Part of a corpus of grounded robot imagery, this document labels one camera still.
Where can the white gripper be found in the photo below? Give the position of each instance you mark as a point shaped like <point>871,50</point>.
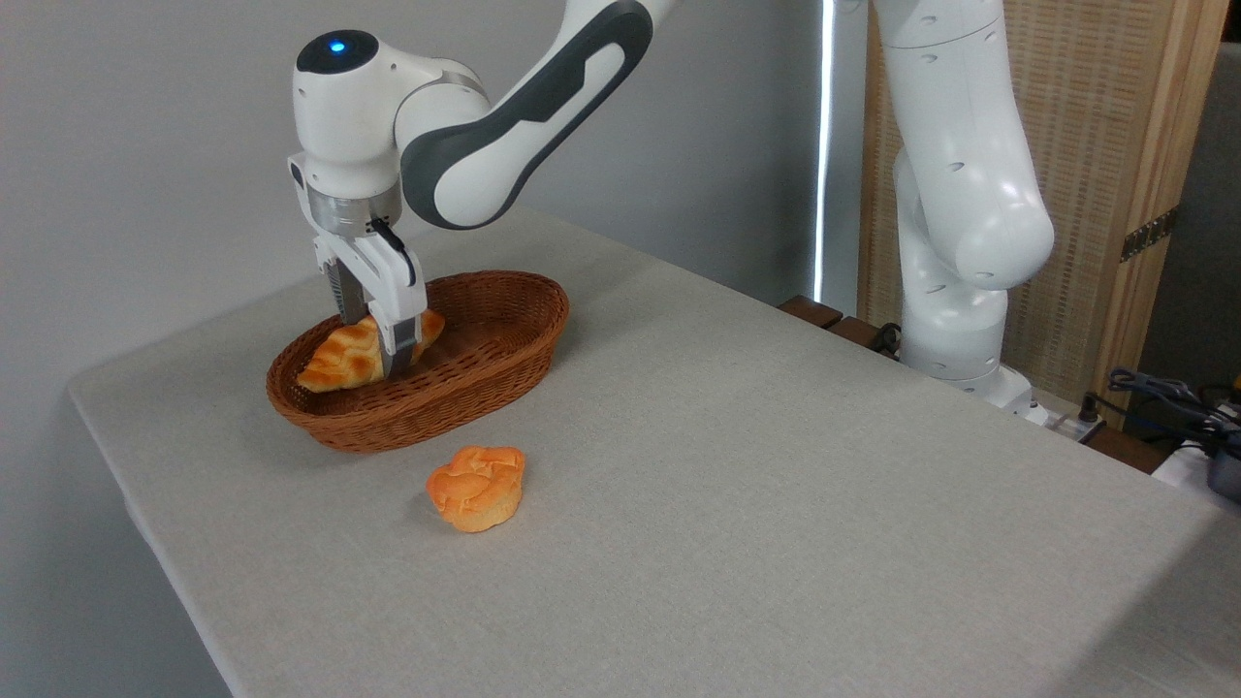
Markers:
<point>383,276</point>

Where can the long braided bread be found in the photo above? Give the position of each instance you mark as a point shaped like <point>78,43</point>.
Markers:
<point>339,361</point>

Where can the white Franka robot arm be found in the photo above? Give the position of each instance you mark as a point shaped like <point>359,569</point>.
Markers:
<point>960,194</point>

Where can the round orange bread bun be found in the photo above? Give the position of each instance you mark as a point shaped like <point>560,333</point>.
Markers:
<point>475,490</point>

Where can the brown wicker basket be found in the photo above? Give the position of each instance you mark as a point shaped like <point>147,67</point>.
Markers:
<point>494,368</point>

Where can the dark wooden block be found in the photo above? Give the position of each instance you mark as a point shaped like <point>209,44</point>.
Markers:
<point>855,333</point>
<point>811,311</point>

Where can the grey tablecloth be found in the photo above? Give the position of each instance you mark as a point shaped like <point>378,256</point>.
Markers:
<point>776,533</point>

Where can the white power strip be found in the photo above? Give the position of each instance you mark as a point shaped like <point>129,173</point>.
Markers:
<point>1062,415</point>

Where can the wooden woven folding screen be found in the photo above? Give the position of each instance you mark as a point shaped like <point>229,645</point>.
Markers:
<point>1115,116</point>

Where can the metal screen hinge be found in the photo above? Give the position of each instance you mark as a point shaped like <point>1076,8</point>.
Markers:
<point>1149,235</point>

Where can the grey device housing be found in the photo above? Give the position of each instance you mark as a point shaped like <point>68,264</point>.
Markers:
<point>1226,473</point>

